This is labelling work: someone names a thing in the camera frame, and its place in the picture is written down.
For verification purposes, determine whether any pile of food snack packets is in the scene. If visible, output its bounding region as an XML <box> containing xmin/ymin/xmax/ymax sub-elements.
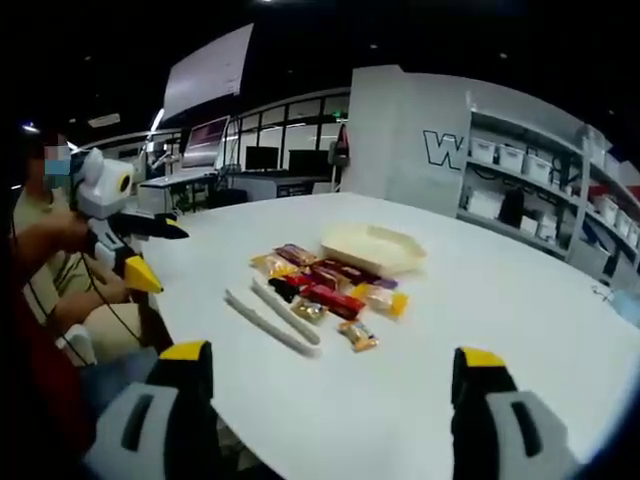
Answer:
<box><xmin>249</xmin><ymin>242</ymin><xmax>411</xmax><ymax>353</ymax></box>

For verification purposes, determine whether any dark red cloth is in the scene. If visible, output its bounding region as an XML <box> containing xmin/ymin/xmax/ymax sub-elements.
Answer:
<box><xmin>0</xmin><ymin>239</ymin><xmax>96</xmax><ymax>471</ymax></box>

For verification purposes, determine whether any white worn device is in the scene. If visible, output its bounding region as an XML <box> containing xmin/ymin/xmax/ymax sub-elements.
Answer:
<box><xmin>53</xmin><ymin>323</ymin><xmax>99</xmax><ymax>367</ymax></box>

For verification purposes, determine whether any beige food container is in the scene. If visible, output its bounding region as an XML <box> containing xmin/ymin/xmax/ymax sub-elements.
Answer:
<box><xmin>319</xmin><ymin>222</ymin><xmax>429</xmax><ymax>276</ymax></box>

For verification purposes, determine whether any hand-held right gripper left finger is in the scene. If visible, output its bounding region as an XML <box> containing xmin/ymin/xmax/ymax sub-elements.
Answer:
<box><xmin>83</xmin><ymin>340</ymin><xmax>225</xmax><ymax>480</ymax></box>

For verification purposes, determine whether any hanging white screen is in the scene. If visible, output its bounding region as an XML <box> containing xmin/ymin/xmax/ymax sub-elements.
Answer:
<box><xmin>161</xmin><ymin>21</ymin><xmax>256</xmax><ymax>125</ymax></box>

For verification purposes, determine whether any person's body in beige shirt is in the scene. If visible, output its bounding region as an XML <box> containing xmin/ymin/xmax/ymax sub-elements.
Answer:
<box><xmin>9</xmin><ymin>133</ymin><xmax>131</xmax><ymax>326</ymax></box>

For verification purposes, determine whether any black cable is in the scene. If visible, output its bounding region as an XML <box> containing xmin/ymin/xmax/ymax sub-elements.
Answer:
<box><xmin>73</xmin><ymin>248</ymin><xmax>145</xmax><ymax>350</ymax></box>

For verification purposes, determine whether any black monitor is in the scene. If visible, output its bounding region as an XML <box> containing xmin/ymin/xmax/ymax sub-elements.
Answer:
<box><xmin>244</xmin><ymin>145</ymin><xmax>280</xmax><ymax>172</ymax></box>
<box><xmin>288</xmin><ymin>149</ymin><xmax>318</xmax><ymax>172</ymax></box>

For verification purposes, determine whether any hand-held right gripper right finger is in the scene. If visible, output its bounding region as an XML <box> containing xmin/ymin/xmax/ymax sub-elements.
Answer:
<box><xmin>449</xmin><ymin>346</ymin><xmax>584</xmax><ymax>480</ymax></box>

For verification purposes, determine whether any row of white storage boxes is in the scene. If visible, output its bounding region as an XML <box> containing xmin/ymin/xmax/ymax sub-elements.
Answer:
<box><xmin>468</xmin><ymin>136</ymin><xmax>640</xmax><ymax>242</ymax></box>

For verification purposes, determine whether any light blue face mask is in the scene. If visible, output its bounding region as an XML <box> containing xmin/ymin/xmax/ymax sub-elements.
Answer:
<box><xmin>591</xmin><ymin>283</ymin><xmax>640</xmax><ymax>327</ymax></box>

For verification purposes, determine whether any white desk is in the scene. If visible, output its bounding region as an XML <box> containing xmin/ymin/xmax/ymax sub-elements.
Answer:
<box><xmin>136</xmin><ymin>168</ymin><xmax>222</xmax><ymax>215</ymax></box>

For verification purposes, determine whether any grey shelf unit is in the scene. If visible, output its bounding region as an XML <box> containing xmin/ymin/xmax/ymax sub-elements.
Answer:
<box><xmin>456</xmin><ymin>91</ymin><xmax>640</xmax><ymax>292</ymax></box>

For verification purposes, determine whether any tilted lit monitor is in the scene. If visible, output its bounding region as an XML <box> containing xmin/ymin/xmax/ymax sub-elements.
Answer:
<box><xmin>180</xmin><ymin>115</ymin><xmax>232</xmax><ymax>170</ymax></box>

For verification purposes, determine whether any person's leg in blue trousers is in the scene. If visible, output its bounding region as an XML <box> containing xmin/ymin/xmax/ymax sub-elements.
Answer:
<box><xmin>78</xmin><ymin>346</ymin><xmax>167</xmax><ymax>417</ymax></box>

